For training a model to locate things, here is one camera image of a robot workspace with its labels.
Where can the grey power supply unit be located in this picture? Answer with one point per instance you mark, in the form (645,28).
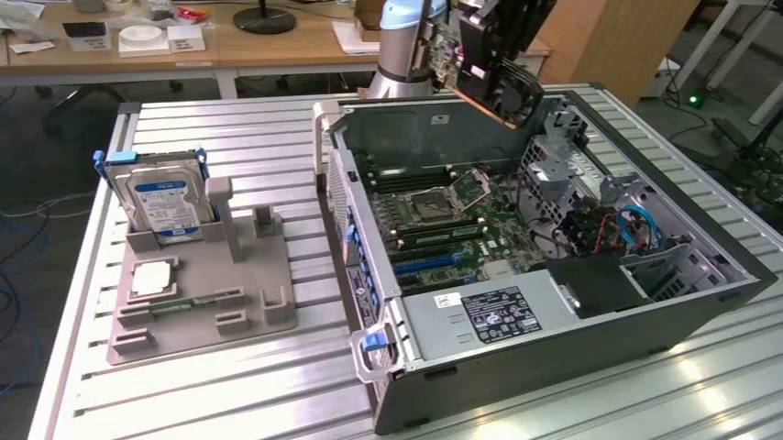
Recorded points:
(428,330)

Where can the black round lamp base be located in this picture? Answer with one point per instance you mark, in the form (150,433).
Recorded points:
(264,20)

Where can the white round-hole box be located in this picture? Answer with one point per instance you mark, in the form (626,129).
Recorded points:
(141,41)

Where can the grey cup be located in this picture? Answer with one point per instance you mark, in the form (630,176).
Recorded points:
(88,5)

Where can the blue case latch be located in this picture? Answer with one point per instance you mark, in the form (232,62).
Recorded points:
(370,343)

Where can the metal disk bay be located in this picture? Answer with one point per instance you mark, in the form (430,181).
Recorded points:
(550,160)

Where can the green RAM stick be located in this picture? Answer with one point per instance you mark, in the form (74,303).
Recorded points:
(182,304)

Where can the black graphics card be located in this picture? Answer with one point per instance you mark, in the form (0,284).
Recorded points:
(513,91)

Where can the black open PC case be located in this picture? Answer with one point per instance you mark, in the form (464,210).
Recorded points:
(550,366)

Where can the white box with black top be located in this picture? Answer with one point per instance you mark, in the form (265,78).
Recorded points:
(86,36)

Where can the white desk frame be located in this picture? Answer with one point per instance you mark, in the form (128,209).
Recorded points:
(714,41)

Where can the silver CPU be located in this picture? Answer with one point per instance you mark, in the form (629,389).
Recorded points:
(152,278)

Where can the metal socket cover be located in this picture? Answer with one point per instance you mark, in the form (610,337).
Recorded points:
(470,185)

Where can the black floor stand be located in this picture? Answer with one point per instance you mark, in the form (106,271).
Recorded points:
(733,133)

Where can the wooden cabinet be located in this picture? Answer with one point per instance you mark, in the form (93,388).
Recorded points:
(610,46)

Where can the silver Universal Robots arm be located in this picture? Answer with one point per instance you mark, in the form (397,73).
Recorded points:
(397,59)

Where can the white paper stack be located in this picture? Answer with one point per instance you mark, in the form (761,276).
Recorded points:
(354,43)

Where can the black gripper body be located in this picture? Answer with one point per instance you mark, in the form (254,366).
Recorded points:
(525,23)

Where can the CPU socket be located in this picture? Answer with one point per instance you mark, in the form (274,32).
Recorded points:
(430,206)

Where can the white labelled box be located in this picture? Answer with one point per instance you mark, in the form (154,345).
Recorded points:
(184,39)

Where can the small white paper slip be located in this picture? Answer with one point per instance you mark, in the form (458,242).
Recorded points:
(30,47)

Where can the black plastic shroud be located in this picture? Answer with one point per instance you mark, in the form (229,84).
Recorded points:
(593,284)

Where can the wooden desk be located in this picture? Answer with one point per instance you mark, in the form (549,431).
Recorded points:
(92,64)

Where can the hard disk with blue rails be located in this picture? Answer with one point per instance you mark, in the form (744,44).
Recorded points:
(158,206)

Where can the green indicator light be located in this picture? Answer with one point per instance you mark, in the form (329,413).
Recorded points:
(692,99)

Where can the red packet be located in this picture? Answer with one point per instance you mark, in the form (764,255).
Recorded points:
(190,14)

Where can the green motherboard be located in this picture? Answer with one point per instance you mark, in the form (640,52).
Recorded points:
(494,229)

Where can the black office chair base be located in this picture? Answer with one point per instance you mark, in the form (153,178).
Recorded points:
(73,98)

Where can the blue expansion slot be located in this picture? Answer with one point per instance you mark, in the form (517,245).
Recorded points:
(421,266)

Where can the silver chipset heat sink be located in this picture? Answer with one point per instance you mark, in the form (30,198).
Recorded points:
(501,270)

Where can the grey parts rack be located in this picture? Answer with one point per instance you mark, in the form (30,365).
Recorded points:
(201,275)

